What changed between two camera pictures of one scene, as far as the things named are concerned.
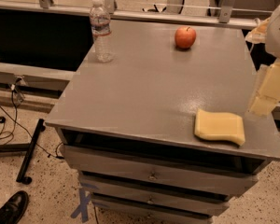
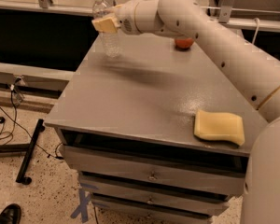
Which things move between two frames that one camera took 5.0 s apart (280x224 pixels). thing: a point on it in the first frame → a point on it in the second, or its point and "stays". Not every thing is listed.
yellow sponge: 219,126 stays
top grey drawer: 162,170 stays
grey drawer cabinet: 128,125 stays
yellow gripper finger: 273,88 → 105,24
